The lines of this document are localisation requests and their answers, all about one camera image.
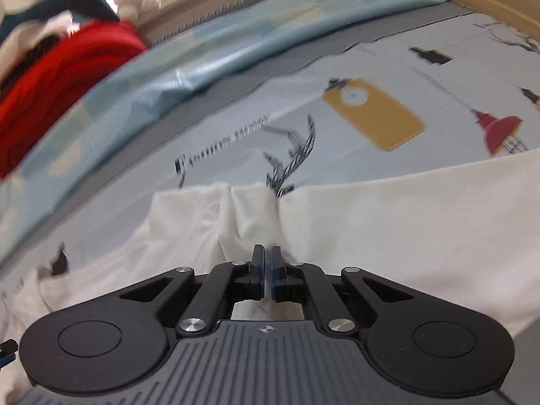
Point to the printed bed sheet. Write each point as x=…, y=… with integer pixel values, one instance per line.
x=295, y=93

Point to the red garment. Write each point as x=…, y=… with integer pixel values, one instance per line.
x=55, y=93

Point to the white garment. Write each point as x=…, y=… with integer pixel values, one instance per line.
x=379, y=228

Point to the light blue quilt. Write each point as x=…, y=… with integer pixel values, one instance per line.
x=211, y=63

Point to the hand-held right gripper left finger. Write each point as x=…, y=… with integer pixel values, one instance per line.
x=258, y=272

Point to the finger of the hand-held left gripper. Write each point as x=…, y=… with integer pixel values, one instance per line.
x=7, y=351

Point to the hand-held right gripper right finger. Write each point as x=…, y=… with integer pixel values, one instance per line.
x=275, y=274

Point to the wooden bed frame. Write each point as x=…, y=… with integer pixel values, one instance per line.
x=506, y=8

